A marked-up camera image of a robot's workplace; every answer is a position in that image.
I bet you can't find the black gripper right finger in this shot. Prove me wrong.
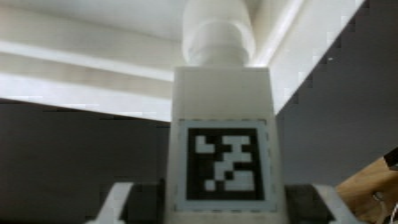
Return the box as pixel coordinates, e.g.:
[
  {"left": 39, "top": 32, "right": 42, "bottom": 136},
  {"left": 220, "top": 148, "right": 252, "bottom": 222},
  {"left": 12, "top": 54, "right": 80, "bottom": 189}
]
[{"left": 286, "top": 184, "right": 359, "bottom": 224}]

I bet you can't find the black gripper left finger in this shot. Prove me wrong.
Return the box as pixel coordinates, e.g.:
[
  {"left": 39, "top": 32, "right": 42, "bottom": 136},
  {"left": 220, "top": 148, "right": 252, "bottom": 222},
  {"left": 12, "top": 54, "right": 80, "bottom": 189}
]
[{"left": 87, "top": 182, "right": 163, "bottom": 224}]

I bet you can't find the white table leg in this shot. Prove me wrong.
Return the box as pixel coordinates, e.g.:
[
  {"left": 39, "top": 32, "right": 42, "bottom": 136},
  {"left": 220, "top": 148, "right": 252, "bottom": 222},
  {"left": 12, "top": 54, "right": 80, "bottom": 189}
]
[{"left": 165, "top": 0, "right": 289, "bottom": 224}]

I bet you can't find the white square tabletop tray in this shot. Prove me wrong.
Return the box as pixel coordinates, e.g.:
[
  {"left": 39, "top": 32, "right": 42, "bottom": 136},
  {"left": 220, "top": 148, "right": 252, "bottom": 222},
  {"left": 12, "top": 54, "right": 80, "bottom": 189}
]
[{"left": 0, "top": 0, "right": 364, "bottom": 121}]

